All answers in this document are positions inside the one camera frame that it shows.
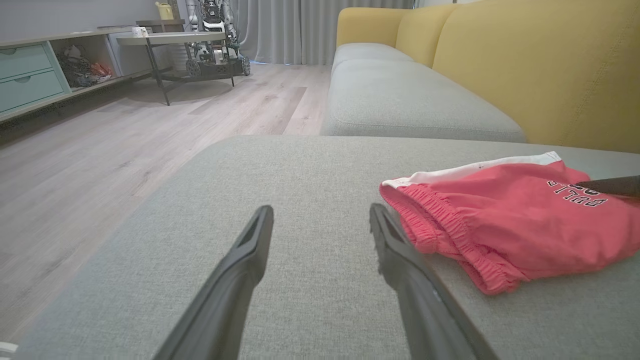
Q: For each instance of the yellow watering can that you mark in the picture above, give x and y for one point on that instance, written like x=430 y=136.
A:
x=164 y=11

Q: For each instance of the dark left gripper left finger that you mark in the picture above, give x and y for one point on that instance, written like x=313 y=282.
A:
x=225 y=300

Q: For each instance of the wheeled robot in background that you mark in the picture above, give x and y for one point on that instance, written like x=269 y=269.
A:
x=215 y=45

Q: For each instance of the large yellow sofa back cushion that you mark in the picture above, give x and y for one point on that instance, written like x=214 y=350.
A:
x=550 y=70

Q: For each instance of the small grey sofa seat cushion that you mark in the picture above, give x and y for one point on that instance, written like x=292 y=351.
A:
x=370 y=51

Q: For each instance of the red mesh shorts white trim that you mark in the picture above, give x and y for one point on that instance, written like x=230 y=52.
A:
x=500 y=225

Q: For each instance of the grey curtains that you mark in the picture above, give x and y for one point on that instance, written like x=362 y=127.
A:
x=300 y=30

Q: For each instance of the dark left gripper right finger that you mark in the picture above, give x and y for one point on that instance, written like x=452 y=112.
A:
x=425 y=310

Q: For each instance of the round grey coffee table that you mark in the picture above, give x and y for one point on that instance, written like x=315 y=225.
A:
x=170 y=39

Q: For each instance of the large grey sofa seat cushion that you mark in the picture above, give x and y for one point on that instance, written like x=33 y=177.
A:
x=400 y=100

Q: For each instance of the long low media cabinet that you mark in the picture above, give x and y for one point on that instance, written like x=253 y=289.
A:
x=90 y=42

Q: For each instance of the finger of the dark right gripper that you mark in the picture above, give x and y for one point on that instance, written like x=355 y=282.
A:
x=620 y=186

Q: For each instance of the dark pile of toys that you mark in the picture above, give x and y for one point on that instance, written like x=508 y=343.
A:
x=80 y=67

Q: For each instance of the pale teal cabinet drawer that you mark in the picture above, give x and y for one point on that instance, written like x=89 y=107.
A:
x=22 y=61
x=27 y=90

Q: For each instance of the white ribbed pot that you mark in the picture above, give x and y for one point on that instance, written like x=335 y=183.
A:
x=179 y=57

